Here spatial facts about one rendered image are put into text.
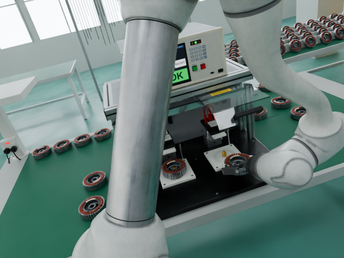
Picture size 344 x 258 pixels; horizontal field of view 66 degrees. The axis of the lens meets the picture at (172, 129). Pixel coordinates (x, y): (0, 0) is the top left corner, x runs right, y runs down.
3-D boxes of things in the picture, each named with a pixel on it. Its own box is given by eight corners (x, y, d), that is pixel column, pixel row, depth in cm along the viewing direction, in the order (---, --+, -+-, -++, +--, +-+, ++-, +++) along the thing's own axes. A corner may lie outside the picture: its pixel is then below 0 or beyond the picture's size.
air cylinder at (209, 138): (221, 143, 133) (220, 134, 131) (208, 147, 133) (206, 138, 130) (217, 138, 138) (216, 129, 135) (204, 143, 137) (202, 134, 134)
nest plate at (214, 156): (247, 161, 117) (246, 159, 116) (215, 171, 115) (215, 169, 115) (232, 145, 130) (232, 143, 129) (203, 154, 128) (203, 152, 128)
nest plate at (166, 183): (196, 178, 114) (195, 176, 113) (163, 189, 112) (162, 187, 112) (186, 159, 127) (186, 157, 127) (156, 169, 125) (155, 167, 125)
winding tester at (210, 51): (228, 74, 119) (222, 26, 109) (134, 100, 114) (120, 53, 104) (199, 58, 153) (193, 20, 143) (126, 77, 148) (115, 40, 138)
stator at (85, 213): (108, 214, 109) (105, 207, 107) (81, 224, 106) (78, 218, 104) (105, 197, 118) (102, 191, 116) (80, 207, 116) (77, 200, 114)
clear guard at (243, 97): (279, 115, 100) (279, 101, 97) (220, 133, 97) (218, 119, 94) (239, 89, 128) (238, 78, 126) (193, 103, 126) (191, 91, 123)
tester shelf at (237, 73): (253, 79, 120) (253, 69, 118) (107, 121, 112) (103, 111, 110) (216, 60, 158) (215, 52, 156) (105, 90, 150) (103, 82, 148)
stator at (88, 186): (81, 186, 129) (78, 180, 128) (100, 173, 136) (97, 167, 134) (92, 194, 122) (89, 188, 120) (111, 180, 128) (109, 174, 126)
